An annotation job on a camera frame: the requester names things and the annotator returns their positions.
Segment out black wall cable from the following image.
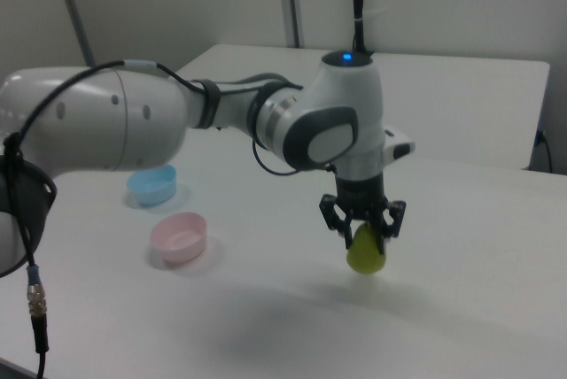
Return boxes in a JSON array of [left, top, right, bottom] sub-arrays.
[[534, 128, 554, 173]]

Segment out blue plastic bowl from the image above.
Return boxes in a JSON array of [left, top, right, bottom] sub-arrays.
[[126, 163, 179, 208]]

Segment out pink plastic bowl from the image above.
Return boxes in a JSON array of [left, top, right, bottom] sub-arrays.
[[150, 212, 210, 264]]

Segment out green pear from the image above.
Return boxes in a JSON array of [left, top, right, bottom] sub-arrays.
[[345, 221, 388, 275]]

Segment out black arm cable with connector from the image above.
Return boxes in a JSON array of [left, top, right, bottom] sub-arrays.
[[2, 58, 214, 379]]

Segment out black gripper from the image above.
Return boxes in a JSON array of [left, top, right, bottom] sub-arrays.
[[318, 173, 408, 257]]

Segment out white background table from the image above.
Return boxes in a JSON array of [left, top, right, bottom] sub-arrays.
[[175, 43, 551, 172]]

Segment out dark wrist cable loop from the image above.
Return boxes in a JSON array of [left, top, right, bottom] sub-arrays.
[[251, 134, 303, 177]]

